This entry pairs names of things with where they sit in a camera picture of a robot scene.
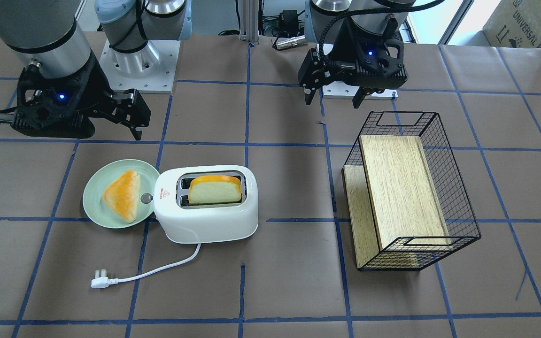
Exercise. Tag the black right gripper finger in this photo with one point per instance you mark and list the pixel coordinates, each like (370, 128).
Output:
(135, 128)
(140, 113)

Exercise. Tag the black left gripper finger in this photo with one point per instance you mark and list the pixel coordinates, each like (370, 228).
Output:
(309, 93)
(361, 94)

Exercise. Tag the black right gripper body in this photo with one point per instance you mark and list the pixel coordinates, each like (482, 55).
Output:
(93, 80)

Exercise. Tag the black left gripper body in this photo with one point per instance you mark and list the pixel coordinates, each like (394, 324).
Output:
(341, 50)

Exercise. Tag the white two-slot toaster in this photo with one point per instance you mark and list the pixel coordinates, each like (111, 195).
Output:
(211, 218)

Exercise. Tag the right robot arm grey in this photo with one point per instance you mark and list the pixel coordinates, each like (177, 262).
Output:
(46, 33)

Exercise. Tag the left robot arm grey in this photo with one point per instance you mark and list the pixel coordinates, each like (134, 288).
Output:
(322, 18)

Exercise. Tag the bread slice in toaster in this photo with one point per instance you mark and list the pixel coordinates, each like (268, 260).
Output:
(214, 189)

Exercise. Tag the silver cylindrical connector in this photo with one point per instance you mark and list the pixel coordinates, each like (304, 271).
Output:
(290, 43)

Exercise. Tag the triangular golden bread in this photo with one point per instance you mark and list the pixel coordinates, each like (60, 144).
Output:
(122, 195)

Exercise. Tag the light green round plate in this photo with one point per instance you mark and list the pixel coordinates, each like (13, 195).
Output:
(92, 198)

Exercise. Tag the black power adapter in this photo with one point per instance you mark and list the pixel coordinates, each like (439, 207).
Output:
(288, 20)

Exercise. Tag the wooden basket lid board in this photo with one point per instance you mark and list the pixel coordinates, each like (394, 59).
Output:
(395, 215)

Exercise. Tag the cardboard box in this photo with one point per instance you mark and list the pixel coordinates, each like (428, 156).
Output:
(515, 23)

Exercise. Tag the aluminium frame post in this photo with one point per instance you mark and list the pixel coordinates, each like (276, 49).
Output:
(248, 13)

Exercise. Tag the black wire basket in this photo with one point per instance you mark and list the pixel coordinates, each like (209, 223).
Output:
(451, 192)

